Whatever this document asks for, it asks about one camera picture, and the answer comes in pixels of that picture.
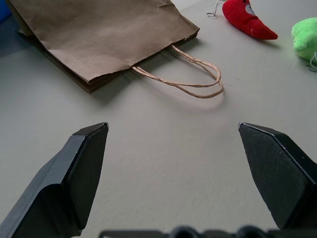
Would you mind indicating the brown paper bag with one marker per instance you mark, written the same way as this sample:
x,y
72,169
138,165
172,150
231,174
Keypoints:
x,y
104,42

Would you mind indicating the green plush toy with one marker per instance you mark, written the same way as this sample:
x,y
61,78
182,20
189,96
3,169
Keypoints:
x,y
305,39

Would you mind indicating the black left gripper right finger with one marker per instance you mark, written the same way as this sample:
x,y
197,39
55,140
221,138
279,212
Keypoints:
x,y
280,173

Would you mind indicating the blue object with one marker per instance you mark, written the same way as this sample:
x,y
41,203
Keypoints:
x,y
4,11

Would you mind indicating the red plush chili toy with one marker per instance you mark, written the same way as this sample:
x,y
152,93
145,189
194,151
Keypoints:
x,y
247,18

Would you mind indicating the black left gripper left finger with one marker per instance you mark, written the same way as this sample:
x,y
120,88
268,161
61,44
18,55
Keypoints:
x,y
59,183

